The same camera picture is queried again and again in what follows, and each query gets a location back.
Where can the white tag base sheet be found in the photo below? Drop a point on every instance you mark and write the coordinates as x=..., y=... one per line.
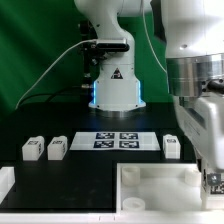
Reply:
x=135, y=141

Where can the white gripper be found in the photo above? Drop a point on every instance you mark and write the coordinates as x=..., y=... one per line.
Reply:
x=202, y=121

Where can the white left obstacle block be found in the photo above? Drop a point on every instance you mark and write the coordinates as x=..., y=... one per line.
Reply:
x=7, y=180

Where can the black camera on base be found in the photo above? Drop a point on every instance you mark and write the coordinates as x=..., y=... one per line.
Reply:
x=106, y=45

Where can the white square tabletop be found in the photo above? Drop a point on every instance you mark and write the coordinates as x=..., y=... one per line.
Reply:
x=158, y=187

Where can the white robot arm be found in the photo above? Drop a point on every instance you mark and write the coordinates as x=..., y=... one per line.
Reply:
x=194, y=37

